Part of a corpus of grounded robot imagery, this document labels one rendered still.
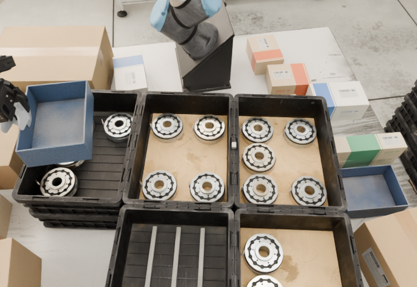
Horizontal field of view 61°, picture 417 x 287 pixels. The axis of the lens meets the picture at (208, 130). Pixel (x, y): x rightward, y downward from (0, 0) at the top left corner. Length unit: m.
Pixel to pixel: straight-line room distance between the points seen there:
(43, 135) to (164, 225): 0.41
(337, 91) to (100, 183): 0.92
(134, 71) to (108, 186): 0.53
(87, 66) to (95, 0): 2.00
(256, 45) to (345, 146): 0.60
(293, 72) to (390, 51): 1.61
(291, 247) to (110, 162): 0.61
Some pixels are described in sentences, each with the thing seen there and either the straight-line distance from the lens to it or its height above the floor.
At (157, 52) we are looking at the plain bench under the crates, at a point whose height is 0.70.
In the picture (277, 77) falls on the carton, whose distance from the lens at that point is 1.45.
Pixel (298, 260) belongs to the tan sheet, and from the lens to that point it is 1.03.
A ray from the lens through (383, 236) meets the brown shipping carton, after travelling 1.10.
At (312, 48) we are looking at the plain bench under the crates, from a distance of 1.72.
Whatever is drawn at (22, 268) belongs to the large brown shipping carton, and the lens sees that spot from 1.12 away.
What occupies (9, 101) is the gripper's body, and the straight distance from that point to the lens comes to 0.86.
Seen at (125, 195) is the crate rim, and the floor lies 0.93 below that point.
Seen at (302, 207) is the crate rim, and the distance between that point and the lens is 0.98.
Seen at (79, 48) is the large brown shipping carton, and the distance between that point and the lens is 1.44.
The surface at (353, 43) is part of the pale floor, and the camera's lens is 2.97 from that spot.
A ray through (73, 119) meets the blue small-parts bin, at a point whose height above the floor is 1.07.
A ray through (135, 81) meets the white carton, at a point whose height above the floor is 0.79.
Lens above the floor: 1.80
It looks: 55 degrees down
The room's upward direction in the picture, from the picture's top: straight up
